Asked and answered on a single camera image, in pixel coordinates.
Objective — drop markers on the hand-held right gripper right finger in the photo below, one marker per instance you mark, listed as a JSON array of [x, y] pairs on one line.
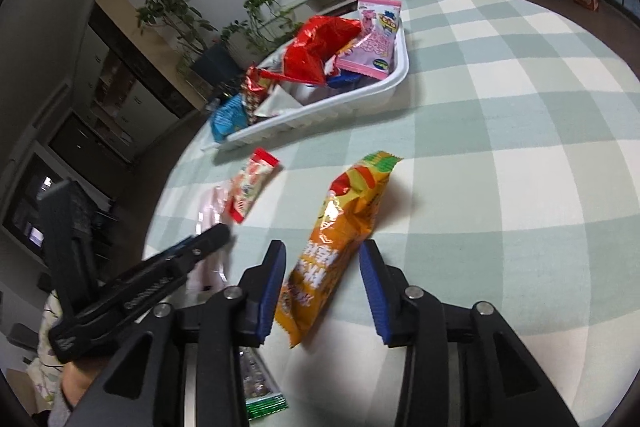
[[372, 287]]

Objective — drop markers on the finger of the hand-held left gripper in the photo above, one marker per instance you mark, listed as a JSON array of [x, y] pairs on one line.
[[200, 244]]

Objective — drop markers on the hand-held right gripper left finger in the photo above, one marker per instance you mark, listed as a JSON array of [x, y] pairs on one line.
[[270, 287]]

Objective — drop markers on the small pink snack packet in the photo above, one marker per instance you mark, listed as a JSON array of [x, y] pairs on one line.
[[212, 204]]

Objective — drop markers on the orange snack packet green edge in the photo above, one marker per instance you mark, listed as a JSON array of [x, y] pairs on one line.
[[340, 247]]

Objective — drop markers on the light blue snack packet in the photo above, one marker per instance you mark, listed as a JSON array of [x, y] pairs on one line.
[[227, 119]]

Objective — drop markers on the small red snack packet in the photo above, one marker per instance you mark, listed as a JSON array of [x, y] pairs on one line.
[[256, 87]]

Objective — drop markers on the white plastic tray basket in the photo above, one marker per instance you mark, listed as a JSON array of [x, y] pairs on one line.
[[350, 107]]

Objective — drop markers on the large red snack bag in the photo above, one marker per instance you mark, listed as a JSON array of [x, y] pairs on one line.
[[315, 47]]

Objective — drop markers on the large pink snack packet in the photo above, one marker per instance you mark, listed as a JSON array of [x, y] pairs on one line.
[[372, 42]]

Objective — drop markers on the red white striped snack packet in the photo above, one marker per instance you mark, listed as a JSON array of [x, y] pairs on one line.
[[252, 184]]

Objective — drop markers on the green edged dark snack packet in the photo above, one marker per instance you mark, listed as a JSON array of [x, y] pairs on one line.
[[260, 387]]

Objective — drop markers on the red and white snack packet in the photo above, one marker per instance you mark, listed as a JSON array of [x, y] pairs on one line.
[[275, 104]]

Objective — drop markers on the blue plant pot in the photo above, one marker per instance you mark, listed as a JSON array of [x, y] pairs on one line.
[[215, 63]]

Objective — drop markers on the wooden display cabinet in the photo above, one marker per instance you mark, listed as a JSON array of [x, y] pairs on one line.
[[125, 77]]

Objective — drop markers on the round white plant pot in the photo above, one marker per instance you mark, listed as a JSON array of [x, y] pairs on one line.
[[236, 47]]

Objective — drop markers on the dark blue snack packet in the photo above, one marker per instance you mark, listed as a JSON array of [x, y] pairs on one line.
[[344, 79]]

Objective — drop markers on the tall leafy houseplant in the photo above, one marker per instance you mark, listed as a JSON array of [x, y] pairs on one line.
[[167, 17]]

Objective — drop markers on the small leafy houseplant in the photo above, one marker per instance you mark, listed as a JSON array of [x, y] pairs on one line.
[[265, 17]]

